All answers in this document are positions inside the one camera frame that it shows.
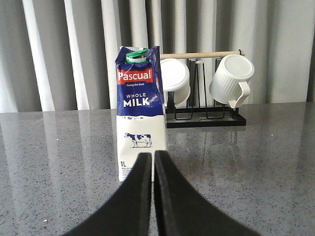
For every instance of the blue white milk carton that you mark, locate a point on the blue white milk carton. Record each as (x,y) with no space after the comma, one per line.
(140,119)

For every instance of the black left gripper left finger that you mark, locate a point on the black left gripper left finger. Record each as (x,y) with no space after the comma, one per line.
(127,212)

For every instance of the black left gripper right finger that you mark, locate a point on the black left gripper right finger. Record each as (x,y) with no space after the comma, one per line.
(182,211)

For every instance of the ribbed white mug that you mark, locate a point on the ribbed white mug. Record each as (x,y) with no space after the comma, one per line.
(230,83)

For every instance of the smooth white mug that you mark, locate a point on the smooth white mug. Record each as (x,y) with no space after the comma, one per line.
(175,78)

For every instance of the grey white curtain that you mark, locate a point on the grey white curtain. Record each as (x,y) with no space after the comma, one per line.
(59,54)

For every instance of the black wire mug rack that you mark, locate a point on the black wire mug rack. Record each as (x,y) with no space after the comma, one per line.
(197,110)

